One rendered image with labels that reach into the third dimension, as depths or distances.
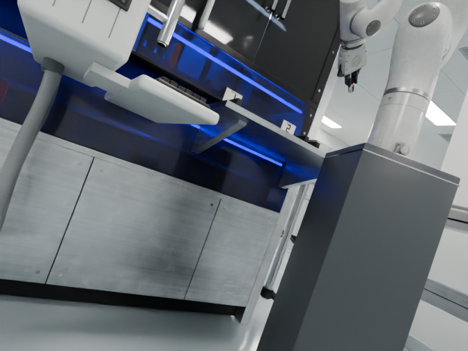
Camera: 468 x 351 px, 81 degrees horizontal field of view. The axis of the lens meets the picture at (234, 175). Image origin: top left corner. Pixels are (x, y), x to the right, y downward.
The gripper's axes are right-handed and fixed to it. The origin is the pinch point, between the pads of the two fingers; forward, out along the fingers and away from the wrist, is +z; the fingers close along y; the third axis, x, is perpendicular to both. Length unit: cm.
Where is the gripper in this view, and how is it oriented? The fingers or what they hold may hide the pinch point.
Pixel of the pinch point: (351, 79)
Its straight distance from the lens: 127.9
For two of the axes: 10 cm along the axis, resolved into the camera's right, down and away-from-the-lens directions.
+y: 8.9, -4.6, 0.3
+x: -3.5, -6.5, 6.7
